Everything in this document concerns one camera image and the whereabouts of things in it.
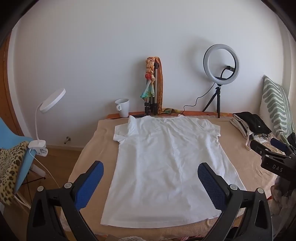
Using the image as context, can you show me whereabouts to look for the blue chair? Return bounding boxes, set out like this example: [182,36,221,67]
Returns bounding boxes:
[0,116,35,193]

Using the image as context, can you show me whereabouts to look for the wooden door frame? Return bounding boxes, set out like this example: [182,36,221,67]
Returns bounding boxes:
[0,30,26,137]

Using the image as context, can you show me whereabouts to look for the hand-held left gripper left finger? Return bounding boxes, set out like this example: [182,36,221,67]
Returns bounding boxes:
[26,160,104,241]

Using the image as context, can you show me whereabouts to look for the white clip desk lamp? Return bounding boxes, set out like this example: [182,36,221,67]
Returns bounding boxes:
[28,88,66,157]

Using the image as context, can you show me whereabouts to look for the orange patterned scarf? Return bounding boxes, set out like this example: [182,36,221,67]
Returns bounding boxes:
[140,56,178,115]

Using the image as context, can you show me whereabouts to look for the white mug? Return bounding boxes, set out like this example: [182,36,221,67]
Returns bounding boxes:
[115,98,130,118]

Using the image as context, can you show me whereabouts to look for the white lamp cable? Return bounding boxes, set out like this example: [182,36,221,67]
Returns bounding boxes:
[29,151,60,188]

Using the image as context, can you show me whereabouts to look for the green striped pillow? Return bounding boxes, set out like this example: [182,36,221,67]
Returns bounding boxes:
[259,75,295,139]

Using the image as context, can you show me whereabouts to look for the black ring light tripod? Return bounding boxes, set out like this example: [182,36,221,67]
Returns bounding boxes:
[202,85,221,118]

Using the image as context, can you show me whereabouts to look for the folded silver tripod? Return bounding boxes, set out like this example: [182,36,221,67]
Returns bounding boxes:
[144,61,160,115]

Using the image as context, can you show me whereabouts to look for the black ring light cable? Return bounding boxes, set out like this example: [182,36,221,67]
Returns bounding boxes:
[178,82,218,115]

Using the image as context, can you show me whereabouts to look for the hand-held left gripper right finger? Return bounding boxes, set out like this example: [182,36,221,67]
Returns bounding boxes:
[197,162,273,241]

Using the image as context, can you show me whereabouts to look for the beige blanket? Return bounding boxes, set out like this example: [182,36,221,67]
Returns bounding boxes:
[60,116,281,240]

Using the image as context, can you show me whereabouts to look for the person's right forearm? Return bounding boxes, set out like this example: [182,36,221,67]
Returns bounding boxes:
[270,176,296,216]

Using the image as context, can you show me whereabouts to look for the leopard print cloth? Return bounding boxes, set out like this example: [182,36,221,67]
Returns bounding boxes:
[0,141,29,205]

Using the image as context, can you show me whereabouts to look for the black folded garment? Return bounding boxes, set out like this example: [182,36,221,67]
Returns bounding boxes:
[233,112,272,136]

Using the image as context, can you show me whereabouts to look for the white t-shirt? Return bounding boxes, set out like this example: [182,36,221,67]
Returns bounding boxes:
[100,115,247,226]

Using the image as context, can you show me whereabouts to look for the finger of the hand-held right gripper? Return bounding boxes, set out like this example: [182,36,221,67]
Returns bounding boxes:
[270,138,289,153]
[250,140,273,160]

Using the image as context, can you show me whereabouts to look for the white folded clothes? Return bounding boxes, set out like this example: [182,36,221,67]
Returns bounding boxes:
[230,117,275,151]

